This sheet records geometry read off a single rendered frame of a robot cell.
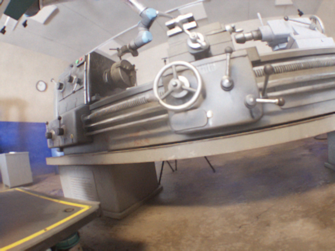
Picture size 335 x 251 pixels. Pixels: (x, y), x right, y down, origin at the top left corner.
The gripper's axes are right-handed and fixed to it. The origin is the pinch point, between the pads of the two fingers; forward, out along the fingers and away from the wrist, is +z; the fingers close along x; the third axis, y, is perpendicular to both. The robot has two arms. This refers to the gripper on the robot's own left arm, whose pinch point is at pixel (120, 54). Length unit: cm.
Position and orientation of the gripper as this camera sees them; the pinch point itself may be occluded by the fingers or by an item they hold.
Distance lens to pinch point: 143.1
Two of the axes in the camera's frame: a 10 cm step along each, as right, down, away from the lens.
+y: -3.1, -9.3, -2.0
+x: -5.2, 3.4, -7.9
